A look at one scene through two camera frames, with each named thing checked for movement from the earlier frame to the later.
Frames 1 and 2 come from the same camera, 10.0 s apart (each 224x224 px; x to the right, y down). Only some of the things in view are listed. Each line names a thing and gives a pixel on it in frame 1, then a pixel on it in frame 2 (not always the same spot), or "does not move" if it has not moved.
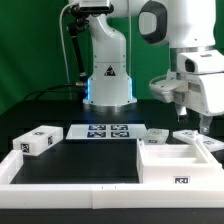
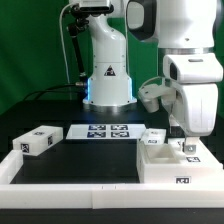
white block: (155, 136) does not move
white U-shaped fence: (100, 196) does not move
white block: (193, 136) → (203, 156)
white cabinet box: (181, 163) does not move
